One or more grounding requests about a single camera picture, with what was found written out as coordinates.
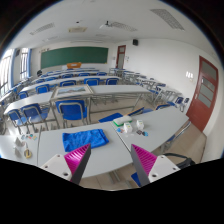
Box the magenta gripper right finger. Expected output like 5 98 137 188
130 143 181 187

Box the tape roll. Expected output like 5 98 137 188
24 149 32 159

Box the blue chair front centre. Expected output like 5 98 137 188
55 99 88 127

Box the green chalkboard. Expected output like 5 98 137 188
41 46 109 69

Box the red-brown far door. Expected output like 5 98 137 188
116 45 126 69

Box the small white box left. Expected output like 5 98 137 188
124 122 133 133

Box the blue chair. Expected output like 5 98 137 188
7 109 27 131
55 99 88 127
21 103 49 127

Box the white green box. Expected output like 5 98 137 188
113 116 132 126

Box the small white box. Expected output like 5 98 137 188
136 120 144 130
124 122 133 133

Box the red-brown near door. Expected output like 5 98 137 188
187 56 218 131

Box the window left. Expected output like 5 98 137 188
0 49 13 96

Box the small white box right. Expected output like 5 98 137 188
136 120 144 130

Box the blue towel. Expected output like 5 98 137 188
62 129 109 152

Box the blue flat folder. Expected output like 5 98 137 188
98 113 123 123

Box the red-brown door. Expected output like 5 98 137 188
116 45 126 69
187 56 218 131

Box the ceiling projector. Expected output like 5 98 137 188
99 21 113 30

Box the black cable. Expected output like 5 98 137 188
161 152 197 169

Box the orange lectern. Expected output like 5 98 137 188
67 62 82 69

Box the blue chair front left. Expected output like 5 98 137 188
21 103 49 127

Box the framed picture on desk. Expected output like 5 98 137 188
52 84 93 99

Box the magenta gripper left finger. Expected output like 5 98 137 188
40 143 92 185

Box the black wall speaker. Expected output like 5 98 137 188
132 39 138 46

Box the blue chair far left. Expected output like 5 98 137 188
7 109 27 131

